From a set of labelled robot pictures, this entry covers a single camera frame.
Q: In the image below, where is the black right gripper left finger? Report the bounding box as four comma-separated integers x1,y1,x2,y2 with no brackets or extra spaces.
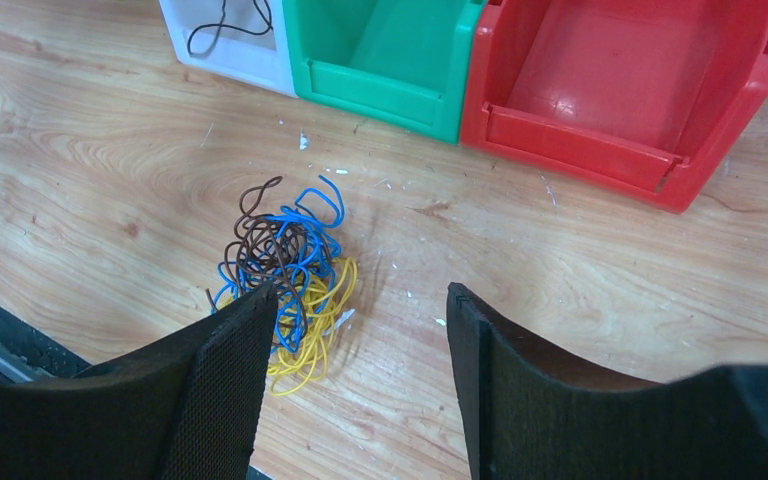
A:
0,285,277,479

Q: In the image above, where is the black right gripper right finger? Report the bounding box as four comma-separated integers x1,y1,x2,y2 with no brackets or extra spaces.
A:
446,283,768,479

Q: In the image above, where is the brown cable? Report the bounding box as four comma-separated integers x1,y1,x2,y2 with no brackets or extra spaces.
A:
206,175,318,333

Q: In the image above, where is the red storage bin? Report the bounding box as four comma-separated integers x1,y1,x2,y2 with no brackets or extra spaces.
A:
460,1,768,213

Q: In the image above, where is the green storage bin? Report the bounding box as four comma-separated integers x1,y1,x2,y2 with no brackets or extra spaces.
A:
282,0,486,143

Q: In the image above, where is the white storage bin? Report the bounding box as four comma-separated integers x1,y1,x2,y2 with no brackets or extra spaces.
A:
159,0,296,97

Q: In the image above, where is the yellow cable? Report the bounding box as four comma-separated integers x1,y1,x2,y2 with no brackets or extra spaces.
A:
214,256,360,398

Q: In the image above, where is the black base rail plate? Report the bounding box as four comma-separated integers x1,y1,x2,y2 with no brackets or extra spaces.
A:
0,307,91,383

